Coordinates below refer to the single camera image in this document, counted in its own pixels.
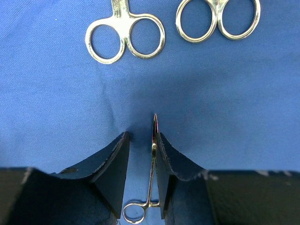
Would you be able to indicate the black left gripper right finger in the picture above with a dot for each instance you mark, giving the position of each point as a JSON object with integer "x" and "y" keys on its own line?
{"x": 192, "y": 195}

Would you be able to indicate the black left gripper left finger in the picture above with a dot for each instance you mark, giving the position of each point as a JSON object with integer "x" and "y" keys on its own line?
{"x": 87, "y": 193}

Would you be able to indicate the small steel hemostat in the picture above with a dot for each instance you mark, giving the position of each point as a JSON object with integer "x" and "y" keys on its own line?
{"x": 148, "y": 203}

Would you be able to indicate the blue surgical wrap cloth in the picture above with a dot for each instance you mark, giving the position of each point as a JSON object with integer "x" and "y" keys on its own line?
{"x": 225, "y": 105}

